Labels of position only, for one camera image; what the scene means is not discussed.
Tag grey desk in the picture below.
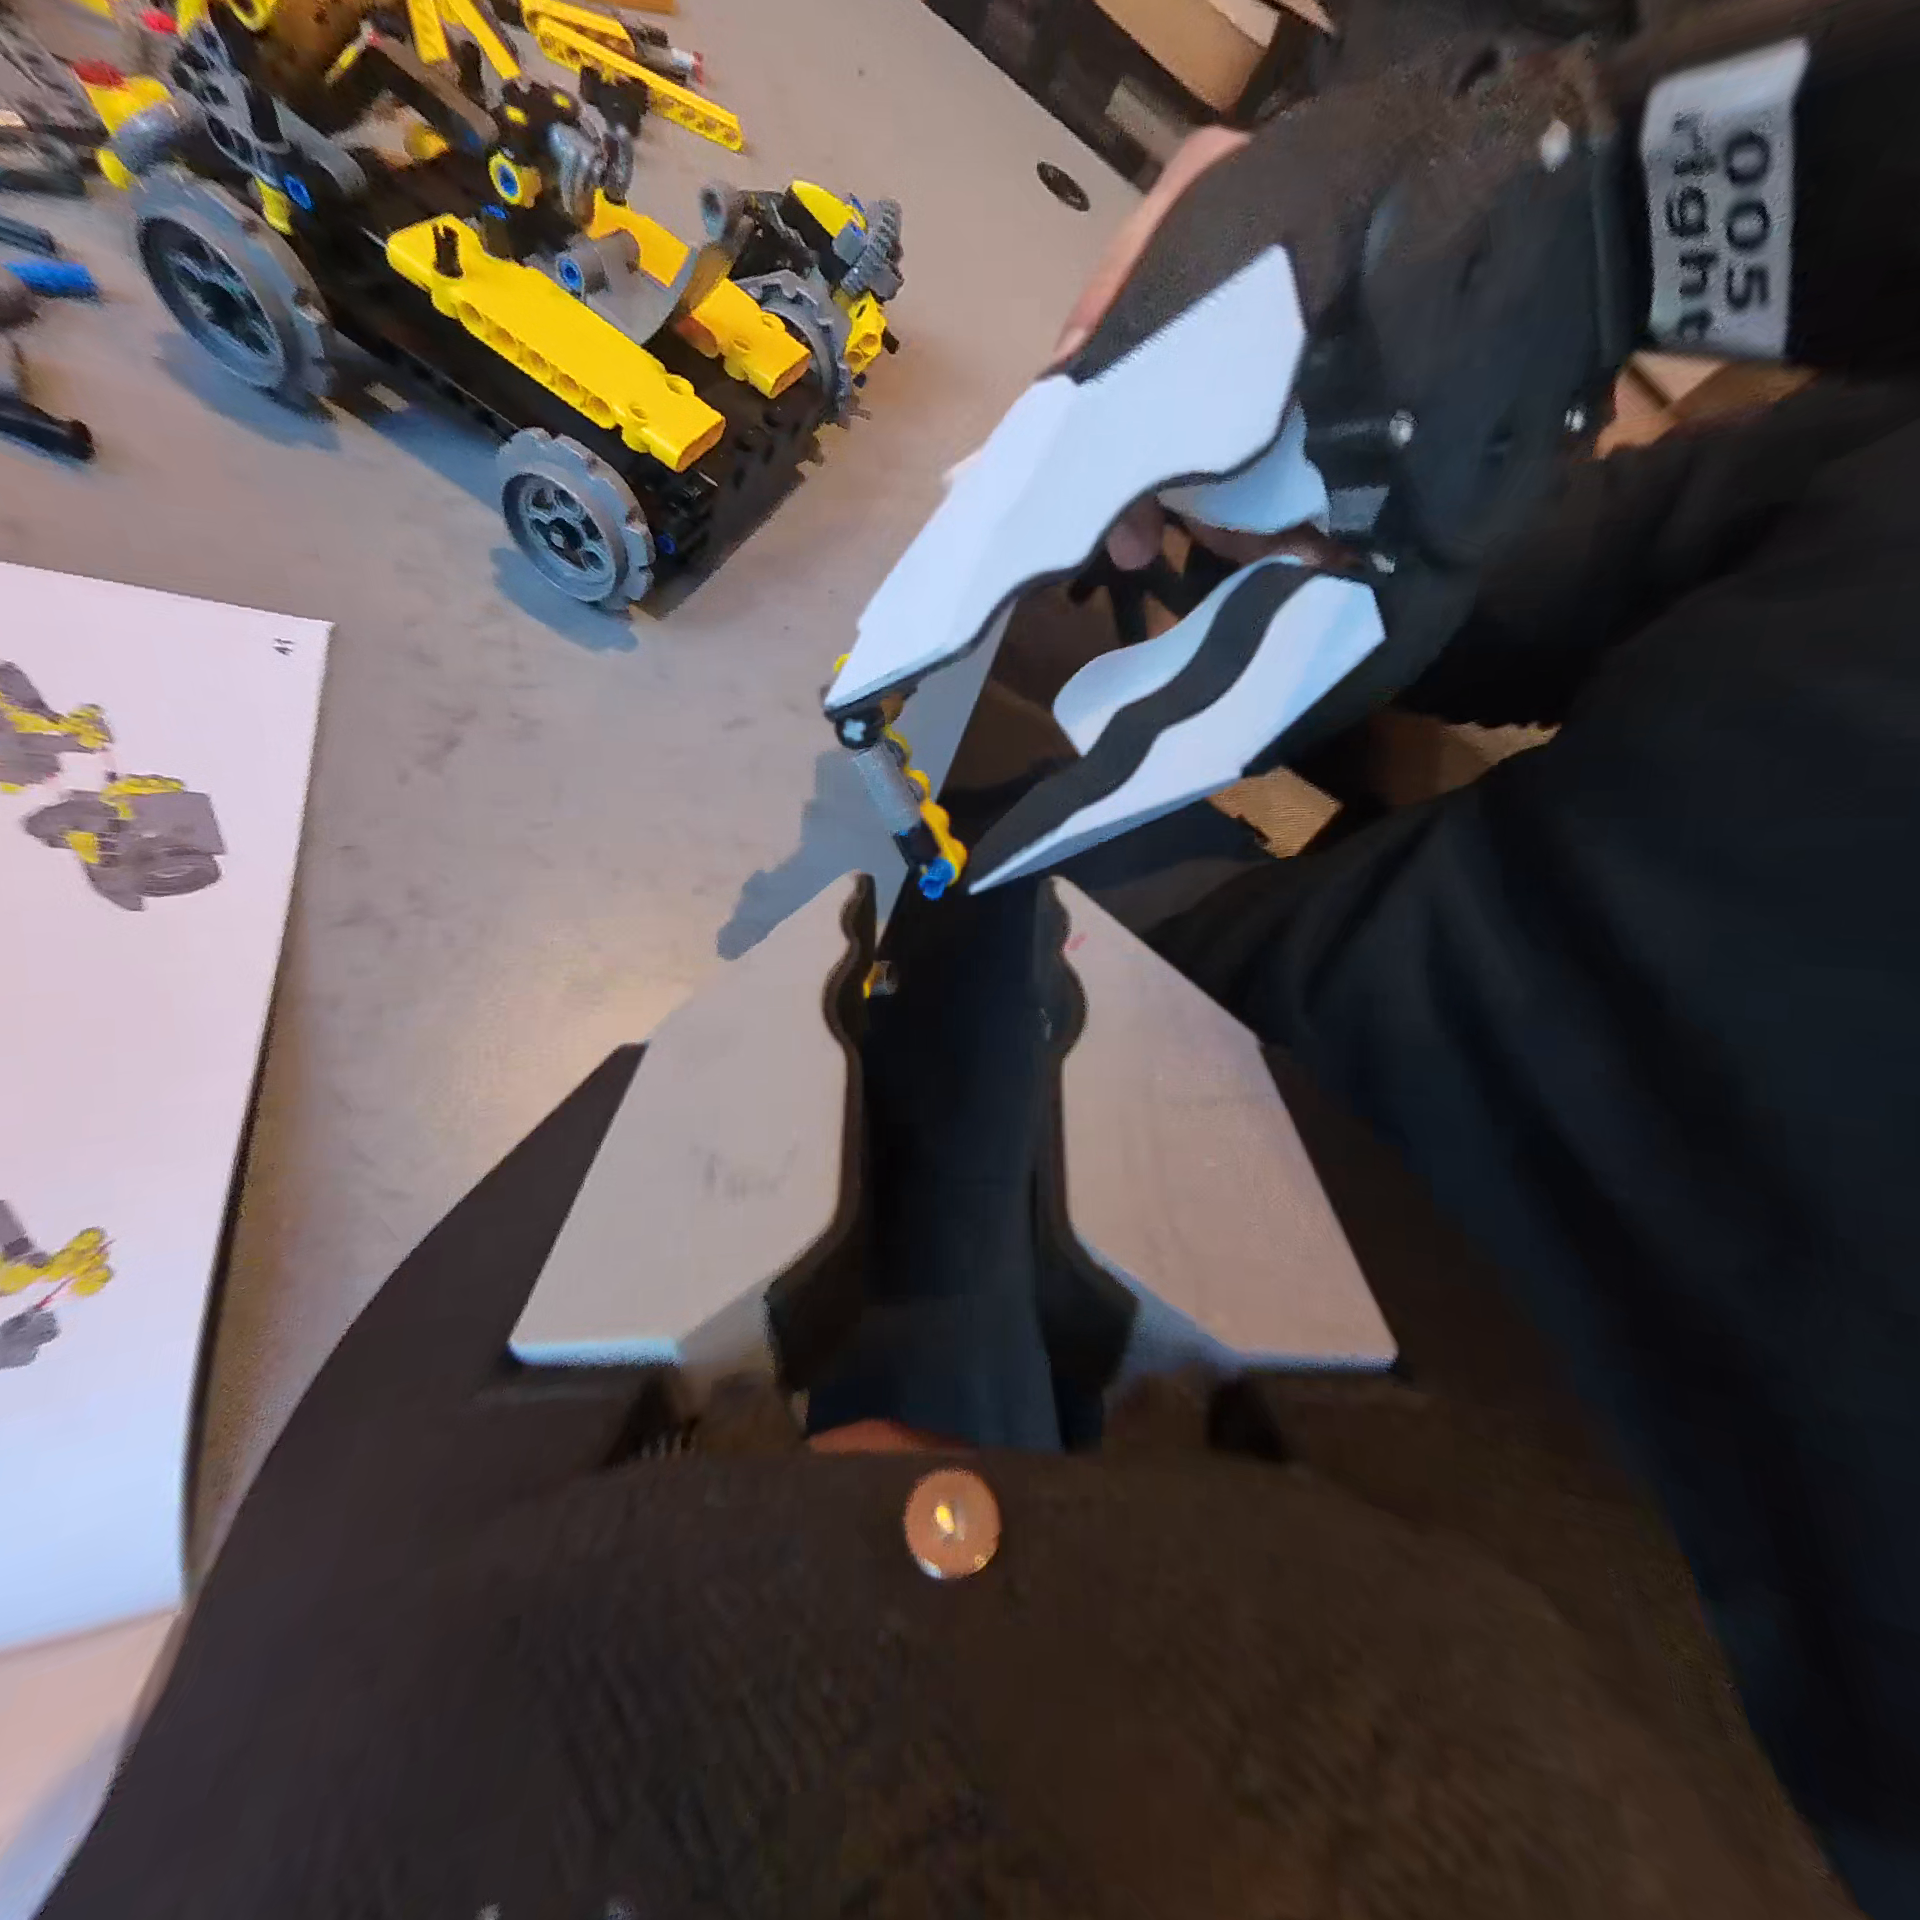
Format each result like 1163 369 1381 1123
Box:
0 0 1147 1891

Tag pile of small dark connectors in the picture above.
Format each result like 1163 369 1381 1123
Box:
0 192 105 459

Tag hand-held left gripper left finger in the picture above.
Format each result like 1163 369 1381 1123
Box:
509 874 882 1387

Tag pile of yellow brick beams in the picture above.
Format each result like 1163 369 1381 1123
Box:
404 0 751 152

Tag yellow beaded axle assembly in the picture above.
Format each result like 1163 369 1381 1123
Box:
887 716 969 874

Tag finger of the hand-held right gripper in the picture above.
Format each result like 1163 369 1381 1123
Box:
968 557 1388 897
824 245 1335 716

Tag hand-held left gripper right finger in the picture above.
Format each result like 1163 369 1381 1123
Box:
1035 876 1400 1390

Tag instruction booklet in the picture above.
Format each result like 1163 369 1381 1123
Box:
0 563 337 1649

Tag person's right hand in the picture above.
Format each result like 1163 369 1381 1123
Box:
1056 124 1251 369

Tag yellow black brick vehicle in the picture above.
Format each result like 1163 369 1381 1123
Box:
87 0 906 612

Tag person's right forearm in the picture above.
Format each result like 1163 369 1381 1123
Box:
1394 352 1920 723

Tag brown cardboard box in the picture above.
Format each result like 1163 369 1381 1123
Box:
1094 0 1322 115

